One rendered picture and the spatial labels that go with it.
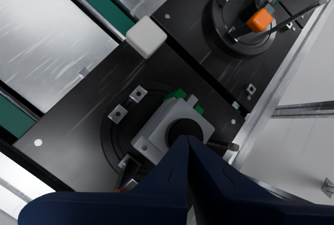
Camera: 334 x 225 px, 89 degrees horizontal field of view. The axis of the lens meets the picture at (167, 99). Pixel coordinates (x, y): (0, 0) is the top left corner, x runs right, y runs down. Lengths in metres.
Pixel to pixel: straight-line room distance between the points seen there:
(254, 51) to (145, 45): 0.19
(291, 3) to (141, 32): 0.35
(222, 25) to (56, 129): 0.29
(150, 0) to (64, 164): 0.28
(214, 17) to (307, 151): 0.47
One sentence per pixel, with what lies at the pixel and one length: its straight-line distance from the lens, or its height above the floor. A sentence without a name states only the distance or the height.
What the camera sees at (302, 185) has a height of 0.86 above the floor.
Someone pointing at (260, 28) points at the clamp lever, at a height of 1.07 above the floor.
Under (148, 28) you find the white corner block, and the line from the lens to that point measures 0.27.
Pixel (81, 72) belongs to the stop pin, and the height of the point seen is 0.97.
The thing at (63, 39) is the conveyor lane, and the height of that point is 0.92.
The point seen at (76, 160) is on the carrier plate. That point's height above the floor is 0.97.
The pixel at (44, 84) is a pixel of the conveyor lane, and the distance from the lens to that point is 0.32.
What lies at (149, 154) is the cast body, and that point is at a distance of 0.17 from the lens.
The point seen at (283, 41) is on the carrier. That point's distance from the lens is 0.44.
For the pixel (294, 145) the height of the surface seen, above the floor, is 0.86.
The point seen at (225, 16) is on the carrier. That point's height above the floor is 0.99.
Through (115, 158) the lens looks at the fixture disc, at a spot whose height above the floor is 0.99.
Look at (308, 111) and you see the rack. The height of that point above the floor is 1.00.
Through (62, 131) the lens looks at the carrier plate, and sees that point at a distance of 0.26.
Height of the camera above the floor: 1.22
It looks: 72 degrees down
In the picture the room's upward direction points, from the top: 68 degrees clockwise
